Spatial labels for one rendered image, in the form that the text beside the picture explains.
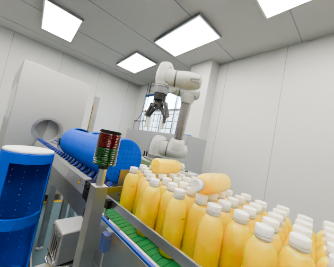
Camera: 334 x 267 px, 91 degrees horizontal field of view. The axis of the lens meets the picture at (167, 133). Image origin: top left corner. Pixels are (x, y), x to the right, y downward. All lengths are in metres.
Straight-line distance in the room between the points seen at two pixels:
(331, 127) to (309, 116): 0.31
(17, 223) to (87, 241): 0.93
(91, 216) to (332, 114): 3.25
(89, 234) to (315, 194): 3.05
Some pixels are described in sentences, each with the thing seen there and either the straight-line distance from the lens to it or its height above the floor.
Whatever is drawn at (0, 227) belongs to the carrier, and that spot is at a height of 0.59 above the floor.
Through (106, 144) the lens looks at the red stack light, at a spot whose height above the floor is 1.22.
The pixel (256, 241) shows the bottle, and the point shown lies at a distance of 0.49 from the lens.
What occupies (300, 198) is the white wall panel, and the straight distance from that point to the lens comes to 3.29.
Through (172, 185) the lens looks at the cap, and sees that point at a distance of 0.64.
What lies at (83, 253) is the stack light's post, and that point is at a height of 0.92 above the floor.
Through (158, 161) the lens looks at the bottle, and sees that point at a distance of 0.77.
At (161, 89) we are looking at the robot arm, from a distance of 1.03.
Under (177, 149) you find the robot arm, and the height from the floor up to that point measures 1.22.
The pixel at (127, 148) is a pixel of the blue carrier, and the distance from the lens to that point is 1.07.
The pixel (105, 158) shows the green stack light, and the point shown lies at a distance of 0.48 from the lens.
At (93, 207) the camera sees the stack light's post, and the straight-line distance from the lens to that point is 0.53.
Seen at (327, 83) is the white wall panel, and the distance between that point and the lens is 3.51.
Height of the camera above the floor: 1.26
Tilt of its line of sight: 3 degrees up
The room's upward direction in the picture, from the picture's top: 11 degrees clockwise
